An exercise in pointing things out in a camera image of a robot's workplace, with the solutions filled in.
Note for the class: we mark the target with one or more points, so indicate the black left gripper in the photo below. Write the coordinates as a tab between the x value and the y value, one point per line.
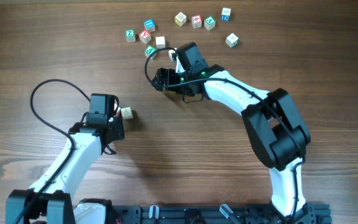
117	127

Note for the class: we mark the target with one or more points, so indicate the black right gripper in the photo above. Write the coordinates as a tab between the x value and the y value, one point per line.
166	80

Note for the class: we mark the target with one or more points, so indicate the letter A wooden block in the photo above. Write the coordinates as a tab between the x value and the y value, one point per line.
126	113

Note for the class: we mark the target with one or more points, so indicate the white block blue side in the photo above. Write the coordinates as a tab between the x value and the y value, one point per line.
172	55

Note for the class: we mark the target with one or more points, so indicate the animal picture red block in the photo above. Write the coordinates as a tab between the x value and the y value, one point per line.
118	113

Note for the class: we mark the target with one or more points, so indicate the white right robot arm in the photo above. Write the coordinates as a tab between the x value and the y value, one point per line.
275	129

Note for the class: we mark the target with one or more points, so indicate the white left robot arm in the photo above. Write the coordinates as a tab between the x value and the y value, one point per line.
52	194

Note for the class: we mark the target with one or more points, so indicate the green E letter block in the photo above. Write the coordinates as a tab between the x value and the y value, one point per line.
150	52

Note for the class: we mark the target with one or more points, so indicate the plain top wooden block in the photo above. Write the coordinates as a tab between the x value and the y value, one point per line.
160	42

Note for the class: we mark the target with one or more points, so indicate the red V letter block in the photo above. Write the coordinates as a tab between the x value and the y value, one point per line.
145	36

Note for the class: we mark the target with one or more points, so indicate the blue top wooden block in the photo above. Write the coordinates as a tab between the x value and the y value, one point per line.
149	25

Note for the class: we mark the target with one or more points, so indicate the green Z letter block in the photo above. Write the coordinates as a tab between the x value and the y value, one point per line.
130	35

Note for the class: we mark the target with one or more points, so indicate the yellow sided wooden block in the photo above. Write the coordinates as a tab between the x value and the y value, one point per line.
180	19

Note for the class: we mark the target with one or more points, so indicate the red 6 number block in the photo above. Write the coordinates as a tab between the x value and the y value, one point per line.
196	21

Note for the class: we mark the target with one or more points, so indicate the green N letter block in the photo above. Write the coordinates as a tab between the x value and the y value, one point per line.
209	23

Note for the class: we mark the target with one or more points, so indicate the white block green side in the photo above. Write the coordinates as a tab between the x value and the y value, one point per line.
232	40

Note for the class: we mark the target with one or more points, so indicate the blue sided far block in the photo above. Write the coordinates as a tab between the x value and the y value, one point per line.
226	14

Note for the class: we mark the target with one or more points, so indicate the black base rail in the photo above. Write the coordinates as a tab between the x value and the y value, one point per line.
256	213

